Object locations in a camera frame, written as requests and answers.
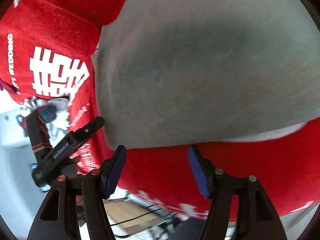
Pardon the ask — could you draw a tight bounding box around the grey knit sweater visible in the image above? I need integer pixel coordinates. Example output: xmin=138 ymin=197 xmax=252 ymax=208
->
xmin=92 ymin=0 xmax=319 ymax=148

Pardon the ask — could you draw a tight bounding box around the white patterned cloth pile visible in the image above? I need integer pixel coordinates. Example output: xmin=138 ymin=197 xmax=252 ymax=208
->
xmin=16 ymin=96 xmax=70 ymax=132

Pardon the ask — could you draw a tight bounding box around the black metal chair frame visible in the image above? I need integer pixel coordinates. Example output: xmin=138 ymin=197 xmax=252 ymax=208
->
xmin=107 ymin=192 xmax=181 ymax=239

